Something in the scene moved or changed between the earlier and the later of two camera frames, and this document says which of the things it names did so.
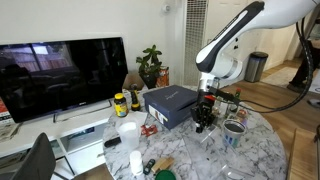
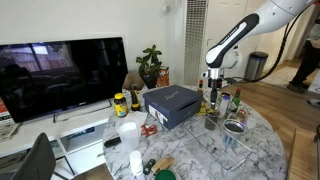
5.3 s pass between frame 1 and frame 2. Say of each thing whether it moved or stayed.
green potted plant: stayed
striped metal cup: stayed
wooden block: stayed
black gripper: moved
